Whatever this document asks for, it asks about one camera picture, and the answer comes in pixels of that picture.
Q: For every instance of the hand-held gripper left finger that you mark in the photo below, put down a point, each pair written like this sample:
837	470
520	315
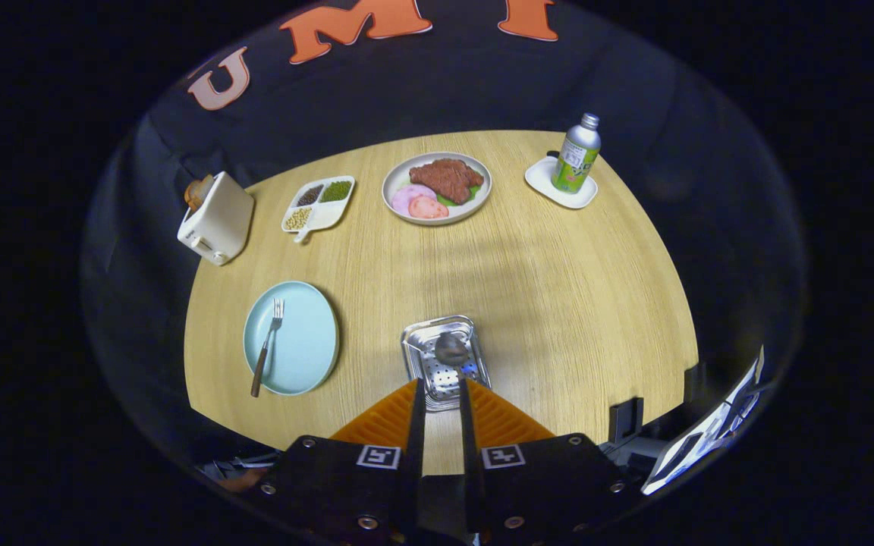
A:
416	432

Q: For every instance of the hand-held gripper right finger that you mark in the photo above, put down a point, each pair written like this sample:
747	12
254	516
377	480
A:
469	432

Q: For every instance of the perforated metal basket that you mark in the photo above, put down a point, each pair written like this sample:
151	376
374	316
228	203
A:
425	375

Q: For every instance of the light blue plate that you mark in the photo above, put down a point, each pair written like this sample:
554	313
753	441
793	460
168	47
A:
304	341

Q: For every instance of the red tomato slice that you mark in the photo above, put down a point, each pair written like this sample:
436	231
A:
429	208

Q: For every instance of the white divided dish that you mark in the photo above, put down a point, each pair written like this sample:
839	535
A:
327	216

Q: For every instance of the pink ham slice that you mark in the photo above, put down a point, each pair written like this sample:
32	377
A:
405	199

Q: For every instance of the green lettuce leaf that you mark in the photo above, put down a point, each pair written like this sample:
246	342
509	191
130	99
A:
475	190

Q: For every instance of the pile of yellow beans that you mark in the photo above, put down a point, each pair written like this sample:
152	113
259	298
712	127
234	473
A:
298	218

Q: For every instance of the pile of green beans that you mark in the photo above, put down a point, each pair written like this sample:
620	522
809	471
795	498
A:
337	191

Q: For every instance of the round white dinner plate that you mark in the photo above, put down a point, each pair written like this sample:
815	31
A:
395	178

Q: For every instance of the brown steak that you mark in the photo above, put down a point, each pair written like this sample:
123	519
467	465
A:
448	178

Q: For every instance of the pile of dark beans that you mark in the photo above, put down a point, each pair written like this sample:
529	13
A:
310	196

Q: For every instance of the small white square plate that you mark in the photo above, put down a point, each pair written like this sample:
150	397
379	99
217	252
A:
539	178

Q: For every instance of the cream toaster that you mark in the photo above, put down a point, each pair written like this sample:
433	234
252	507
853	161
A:
224	224

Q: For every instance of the green drink bottle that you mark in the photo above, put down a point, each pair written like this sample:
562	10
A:
575	159

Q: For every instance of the toasted bread slice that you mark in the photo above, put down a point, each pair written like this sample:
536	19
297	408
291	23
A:
198	192

